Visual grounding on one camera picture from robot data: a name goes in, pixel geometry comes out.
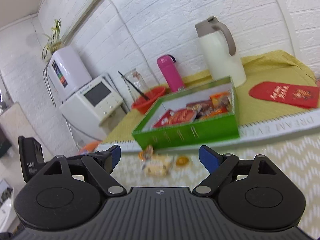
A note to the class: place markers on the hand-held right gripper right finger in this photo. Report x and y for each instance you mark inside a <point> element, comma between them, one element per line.
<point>208,158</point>

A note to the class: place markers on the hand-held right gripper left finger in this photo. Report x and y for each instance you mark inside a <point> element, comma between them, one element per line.
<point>116,155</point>

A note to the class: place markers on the green cardboard box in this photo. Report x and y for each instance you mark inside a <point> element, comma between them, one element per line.
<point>187,135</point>

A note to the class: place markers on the clear packet of yellow snacks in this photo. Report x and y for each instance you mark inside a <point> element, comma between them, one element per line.
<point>157,168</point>

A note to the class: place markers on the orange plastic item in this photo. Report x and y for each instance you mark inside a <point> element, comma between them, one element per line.
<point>88,147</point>

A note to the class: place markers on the beige chevron table mat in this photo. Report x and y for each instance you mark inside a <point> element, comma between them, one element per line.
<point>262,165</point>

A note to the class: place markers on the white appliance with screen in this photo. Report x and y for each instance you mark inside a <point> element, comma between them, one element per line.
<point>82,110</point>

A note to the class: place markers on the red plastic bowl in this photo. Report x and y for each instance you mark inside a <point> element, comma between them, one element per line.
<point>156,93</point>

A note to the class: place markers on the pink thermos bottle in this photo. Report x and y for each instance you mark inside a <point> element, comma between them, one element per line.
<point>171,75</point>

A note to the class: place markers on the white water purifier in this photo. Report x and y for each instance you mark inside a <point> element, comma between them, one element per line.
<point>70,67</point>

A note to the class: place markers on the red envelope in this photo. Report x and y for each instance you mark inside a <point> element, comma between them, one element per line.
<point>285,95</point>

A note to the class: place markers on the white thermos jug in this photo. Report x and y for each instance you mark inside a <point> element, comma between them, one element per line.
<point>220,60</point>

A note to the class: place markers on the yellow tablecloth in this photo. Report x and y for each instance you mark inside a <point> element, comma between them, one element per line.
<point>265,70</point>

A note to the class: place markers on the potted green plant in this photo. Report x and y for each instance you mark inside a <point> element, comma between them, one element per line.
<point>53,41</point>

